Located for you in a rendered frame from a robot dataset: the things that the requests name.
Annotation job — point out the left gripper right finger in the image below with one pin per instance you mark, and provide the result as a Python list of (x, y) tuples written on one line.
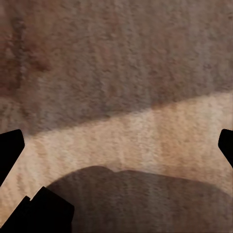
[(225, 144)]

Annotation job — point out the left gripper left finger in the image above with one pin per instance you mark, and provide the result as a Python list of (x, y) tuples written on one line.
[(11, 146)]

